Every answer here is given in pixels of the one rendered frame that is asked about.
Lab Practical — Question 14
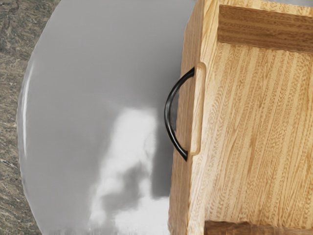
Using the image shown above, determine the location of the wooden cabinet with black handle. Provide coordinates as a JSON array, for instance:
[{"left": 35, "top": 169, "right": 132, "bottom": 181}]
[{"left": 164, "top": 0, "right": 313, "bottom": 235}]

